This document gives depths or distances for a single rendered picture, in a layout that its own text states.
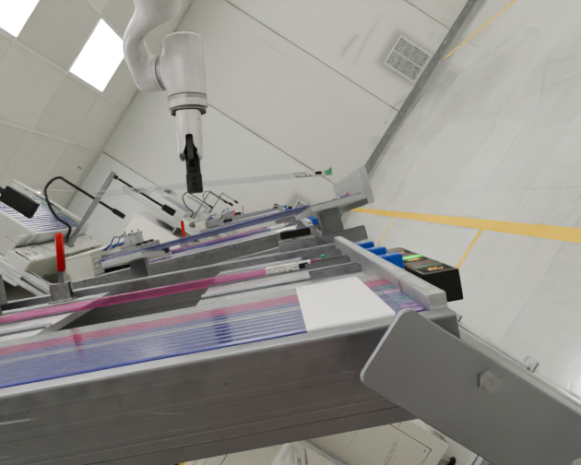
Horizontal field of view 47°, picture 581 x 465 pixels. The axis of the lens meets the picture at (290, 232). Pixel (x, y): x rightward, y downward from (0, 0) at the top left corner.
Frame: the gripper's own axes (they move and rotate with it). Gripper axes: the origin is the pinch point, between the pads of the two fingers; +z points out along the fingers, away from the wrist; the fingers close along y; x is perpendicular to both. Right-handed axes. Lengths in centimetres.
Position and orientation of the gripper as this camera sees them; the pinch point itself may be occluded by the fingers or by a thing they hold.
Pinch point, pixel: (195, 183)
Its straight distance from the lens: 145.8
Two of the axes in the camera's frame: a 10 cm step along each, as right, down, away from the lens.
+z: 0.9, 10.0, -0.1
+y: 0.7, -0.2, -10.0
